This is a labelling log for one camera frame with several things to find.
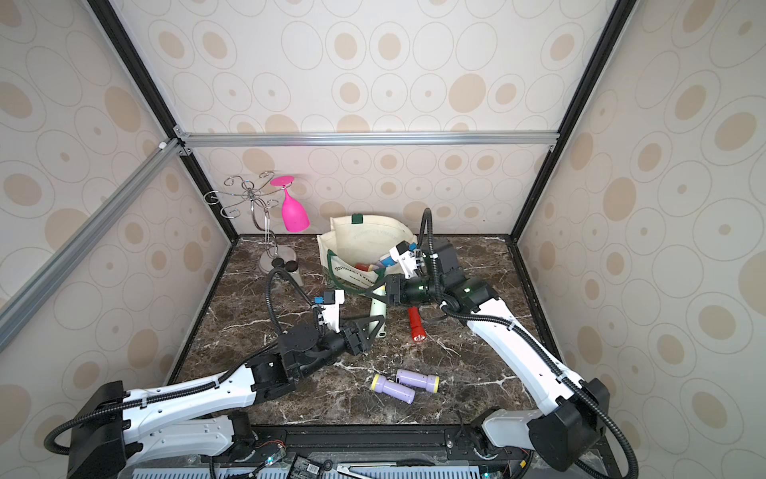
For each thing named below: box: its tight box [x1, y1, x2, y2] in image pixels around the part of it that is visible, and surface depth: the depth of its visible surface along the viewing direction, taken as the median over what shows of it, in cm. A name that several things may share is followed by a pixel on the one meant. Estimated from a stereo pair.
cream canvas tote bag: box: [316, 214, 418, 292], surface depth 101 cm
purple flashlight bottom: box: [371, 373, 416, 405], surface depth 81 cm
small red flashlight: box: [407, 306, 427, 343], surface depth 94 cm
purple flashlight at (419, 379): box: [395, 369, 441, 394], surface depth 83 cm
